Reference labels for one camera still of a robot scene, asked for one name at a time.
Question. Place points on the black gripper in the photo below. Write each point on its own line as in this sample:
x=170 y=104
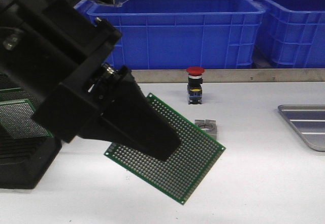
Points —
x=52 y=51

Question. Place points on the red emergency stop button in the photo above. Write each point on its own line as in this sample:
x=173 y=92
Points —
x=194 y=89

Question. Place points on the centre blue plastic crate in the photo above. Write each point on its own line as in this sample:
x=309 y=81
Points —
x=177 y=34

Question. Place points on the green perforated circuit board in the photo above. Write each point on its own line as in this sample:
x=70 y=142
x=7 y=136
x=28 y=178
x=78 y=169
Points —
x=183 y=171

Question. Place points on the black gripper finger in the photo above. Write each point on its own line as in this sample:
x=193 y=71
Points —
x=126 y=117

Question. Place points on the black slotted board rack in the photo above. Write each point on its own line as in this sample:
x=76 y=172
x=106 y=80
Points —
x=24 y=161

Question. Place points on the grey metal clamp block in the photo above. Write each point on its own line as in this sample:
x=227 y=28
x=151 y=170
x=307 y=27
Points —
x=208 y=126

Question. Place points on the silver metal tray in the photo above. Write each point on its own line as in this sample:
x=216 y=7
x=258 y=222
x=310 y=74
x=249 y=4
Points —
x=307 y=121

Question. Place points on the right blue plastic crate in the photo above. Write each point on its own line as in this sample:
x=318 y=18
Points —
x=291 y=34

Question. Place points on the front green perforated board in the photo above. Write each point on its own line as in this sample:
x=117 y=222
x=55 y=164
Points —
x=16 y=119

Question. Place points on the blue plastic crate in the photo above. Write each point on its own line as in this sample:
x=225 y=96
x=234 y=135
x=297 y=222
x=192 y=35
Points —
x=177 y=34
x=291 y=34

